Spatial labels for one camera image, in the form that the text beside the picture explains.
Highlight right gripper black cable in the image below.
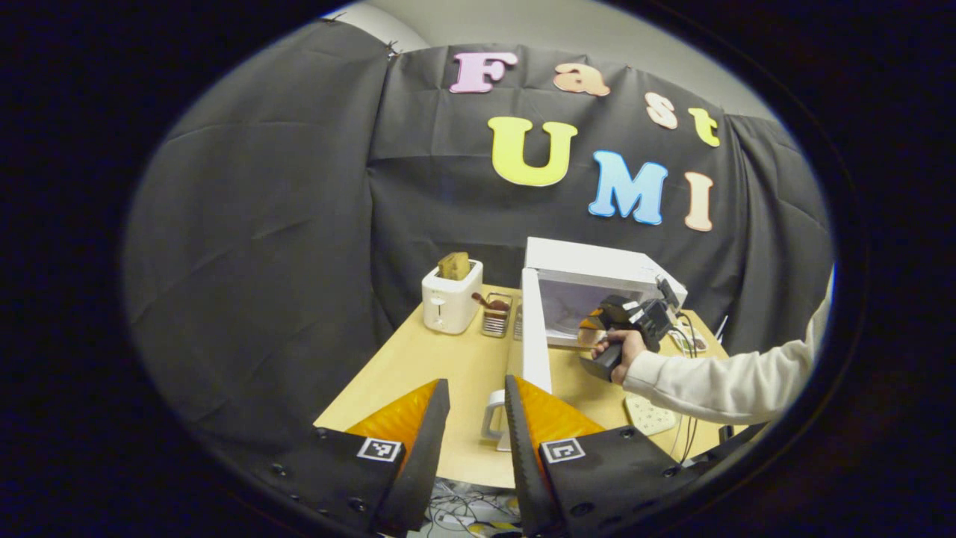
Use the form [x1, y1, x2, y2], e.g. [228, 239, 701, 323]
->
[668, 314, 703, 460]

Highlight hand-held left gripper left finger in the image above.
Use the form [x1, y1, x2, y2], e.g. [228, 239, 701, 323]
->
[269, 379, 451, 537]

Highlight white divided tray with grains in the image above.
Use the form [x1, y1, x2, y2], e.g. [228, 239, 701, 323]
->
[671, 320, 709, 353]

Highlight cream rectangular plate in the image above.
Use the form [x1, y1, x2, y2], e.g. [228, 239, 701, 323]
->
[624, 395, 678, 437]

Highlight black backdrop cloth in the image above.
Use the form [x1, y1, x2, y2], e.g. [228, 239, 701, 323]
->
[123, 19, 834, 479]

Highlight white toaster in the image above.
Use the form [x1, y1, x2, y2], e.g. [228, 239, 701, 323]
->
[422, 258, 484, 335]

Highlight white microwave oven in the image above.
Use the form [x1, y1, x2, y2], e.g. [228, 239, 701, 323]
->
[482, 238, 688, 453]

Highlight tangle of floor cables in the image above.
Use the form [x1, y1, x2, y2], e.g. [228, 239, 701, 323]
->
[426, 482, 524, 538]

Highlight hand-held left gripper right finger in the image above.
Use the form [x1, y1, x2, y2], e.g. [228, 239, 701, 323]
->
[504, 375, 703, 538]

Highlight wire utensil holder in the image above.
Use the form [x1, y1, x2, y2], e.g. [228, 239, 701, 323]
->
[482, 293, 515, 338]

